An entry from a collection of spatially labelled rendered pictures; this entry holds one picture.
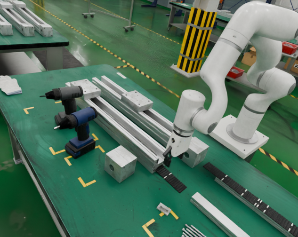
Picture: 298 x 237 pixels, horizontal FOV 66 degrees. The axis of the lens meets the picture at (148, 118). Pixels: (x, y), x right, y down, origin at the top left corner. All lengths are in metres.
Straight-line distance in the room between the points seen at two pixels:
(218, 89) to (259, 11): 0.27
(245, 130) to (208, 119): 0.65
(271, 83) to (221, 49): 0.51
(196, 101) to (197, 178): 0.45
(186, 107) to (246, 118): 0.62
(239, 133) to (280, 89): 0.34
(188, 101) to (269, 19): 0.38
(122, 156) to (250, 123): 0.75
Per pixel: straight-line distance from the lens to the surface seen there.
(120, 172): 0.97
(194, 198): 1.00
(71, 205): 0.95
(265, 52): 1.10
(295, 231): 1.13
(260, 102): 1.32
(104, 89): 1.51
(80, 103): 1.42
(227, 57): 0.82
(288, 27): 0.95
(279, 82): 1.26
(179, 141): 0.88
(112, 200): 0.96
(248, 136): 1.43
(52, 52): 2.64
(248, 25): 0.84
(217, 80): 0.80
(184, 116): 0.82
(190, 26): 4.29
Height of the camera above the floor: 1.55
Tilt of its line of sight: 33 degrees down
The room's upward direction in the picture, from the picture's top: 12 degrees clockwise
